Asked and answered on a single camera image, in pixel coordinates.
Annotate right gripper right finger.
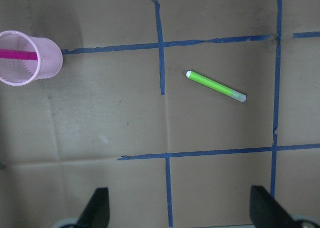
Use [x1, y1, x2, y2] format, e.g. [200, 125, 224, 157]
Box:
[249, 185, 299, 228]

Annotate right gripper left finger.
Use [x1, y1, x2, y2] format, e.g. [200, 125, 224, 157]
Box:
[77, 187, 110, 227]

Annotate pink pen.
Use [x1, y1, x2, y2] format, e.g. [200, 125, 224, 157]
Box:
[0, 49, 38, 61]

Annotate pink mesh cup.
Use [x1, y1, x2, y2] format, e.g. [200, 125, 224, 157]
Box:
[0, 31, 63, 86]

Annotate green pen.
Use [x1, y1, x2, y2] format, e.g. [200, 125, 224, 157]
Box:
[186, 70, 247, 102]

